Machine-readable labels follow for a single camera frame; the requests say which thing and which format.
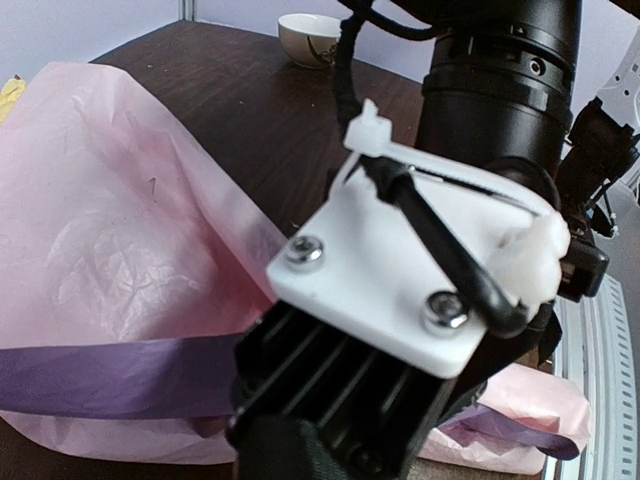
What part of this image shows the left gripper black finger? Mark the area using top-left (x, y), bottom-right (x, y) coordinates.
top-left (234, 417), bottom-right (358, 480)

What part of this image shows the purple wrapping paper sheet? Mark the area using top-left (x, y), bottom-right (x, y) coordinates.
top-left (0, 60), bottom-right (594, 474)

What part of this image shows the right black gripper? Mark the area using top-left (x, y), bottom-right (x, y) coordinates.
top-left (449, 159), bottom-right (609, 416)

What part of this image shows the aluminium front rail frame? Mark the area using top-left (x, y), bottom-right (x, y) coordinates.
top-left (541, 275), bottom-right (639, 479)

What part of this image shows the small white floral cup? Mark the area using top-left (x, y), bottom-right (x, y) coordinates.
top-left (278, 13), bottom-right (341, 69)

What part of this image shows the bright yellow fake flower stem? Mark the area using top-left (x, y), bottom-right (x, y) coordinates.
top-left (0, 76), bottom-right (27, 124)

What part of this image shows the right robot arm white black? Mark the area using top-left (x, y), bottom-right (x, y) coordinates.
top-left (334, 1), bottom-right (607, 427)

